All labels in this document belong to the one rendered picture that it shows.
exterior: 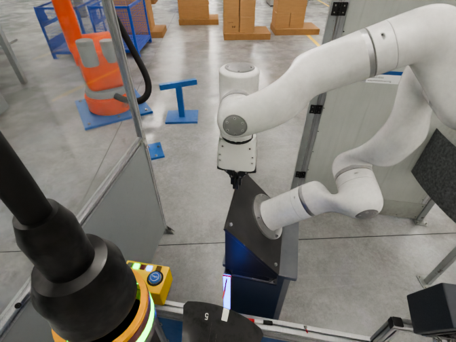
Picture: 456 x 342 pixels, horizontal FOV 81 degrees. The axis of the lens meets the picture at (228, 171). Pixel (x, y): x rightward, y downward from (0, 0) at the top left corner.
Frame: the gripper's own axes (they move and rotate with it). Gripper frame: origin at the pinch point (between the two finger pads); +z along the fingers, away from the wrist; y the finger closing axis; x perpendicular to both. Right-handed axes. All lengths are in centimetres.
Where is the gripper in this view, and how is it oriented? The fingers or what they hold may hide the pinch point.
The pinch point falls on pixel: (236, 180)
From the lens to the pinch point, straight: 75.4
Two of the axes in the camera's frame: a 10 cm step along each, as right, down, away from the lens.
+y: -9.9, -1.1, 1.3
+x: -1.7, 6.4, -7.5
